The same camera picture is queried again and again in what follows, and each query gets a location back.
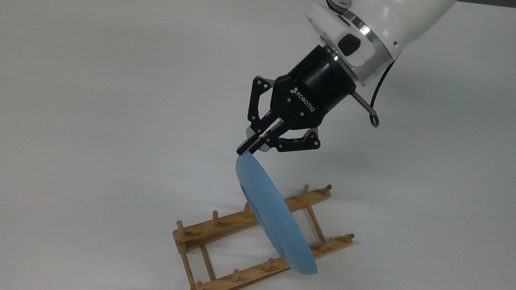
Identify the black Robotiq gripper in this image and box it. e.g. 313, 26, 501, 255
235, 36, 363, 171

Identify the blue round plate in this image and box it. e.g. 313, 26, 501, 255
221, 150, 334, 278

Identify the wooden plate rack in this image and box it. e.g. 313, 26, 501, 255
164, 163, 362, 290

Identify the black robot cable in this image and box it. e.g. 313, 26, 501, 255
348, 52, 401, 131

